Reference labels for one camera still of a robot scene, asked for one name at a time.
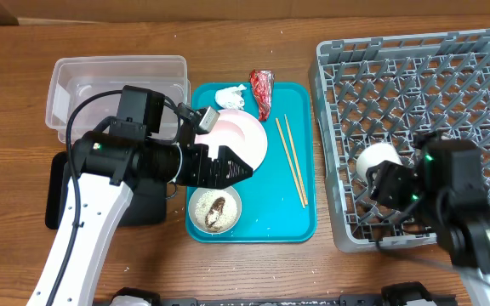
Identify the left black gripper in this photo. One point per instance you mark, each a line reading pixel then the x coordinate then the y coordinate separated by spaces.
pixel 216 178

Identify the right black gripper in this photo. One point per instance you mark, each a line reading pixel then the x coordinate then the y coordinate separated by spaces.
pixel 384 188

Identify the white cup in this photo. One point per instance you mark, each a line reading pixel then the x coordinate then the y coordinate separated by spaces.
pixel 373 155

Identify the rice and food scraps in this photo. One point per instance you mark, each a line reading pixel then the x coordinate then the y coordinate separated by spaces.
pixel 215 211

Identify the grey bowl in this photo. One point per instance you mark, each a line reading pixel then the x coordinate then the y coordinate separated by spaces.
pixel 194 196

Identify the white napkin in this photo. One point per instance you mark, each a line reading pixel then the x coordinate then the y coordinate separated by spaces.
pixel 230 98

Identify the red snack wrapper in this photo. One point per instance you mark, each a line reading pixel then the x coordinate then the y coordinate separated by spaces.
pixel 262 83

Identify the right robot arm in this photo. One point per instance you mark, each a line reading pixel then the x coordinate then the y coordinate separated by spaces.
pixel 444 192

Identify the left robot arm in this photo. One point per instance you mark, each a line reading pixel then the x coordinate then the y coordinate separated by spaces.
pixel 149 139

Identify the grey dishwasher rack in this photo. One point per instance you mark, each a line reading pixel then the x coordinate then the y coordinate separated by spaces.
pixel 386 90

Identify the white plate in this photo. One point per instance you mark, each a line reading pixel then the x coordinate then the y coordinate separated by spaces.
pixel 255 137

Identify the left wooden chopstick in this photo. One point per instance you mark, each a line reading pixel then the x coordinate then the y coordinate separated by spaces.
pixel 290 163

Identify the wooden chopstick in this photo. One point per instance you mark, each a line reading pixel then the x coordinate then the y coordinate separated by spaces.
pixel 296 162
pixel 290 163

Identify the right wooden chopstick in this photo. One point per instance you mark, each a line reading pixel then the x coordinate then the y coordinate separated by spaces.
pixel 296 162

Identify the black plastic tray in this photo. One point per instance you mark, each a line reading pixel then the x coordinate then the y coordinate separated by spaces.
pixel 148 205

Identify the clear plastic bin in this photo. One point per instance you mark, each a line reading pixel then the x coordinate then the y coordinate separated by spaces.
pixel 78 78

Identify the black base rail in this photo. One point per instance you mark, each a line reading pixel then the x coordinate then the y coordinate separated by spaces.
pixel 408 293

